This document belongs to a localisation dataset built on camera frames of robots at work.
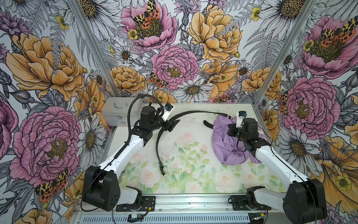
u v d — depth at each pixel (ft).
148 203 2.41
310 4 2.34
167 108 2.21
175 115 3.44
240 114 2.44
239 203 2.40
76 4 2.31
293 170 1.50
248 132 2.10
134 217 2.39
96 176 1.35
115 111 3.11
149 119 2.12
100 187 1.33
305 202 1.31
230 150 2.82
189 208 2.43
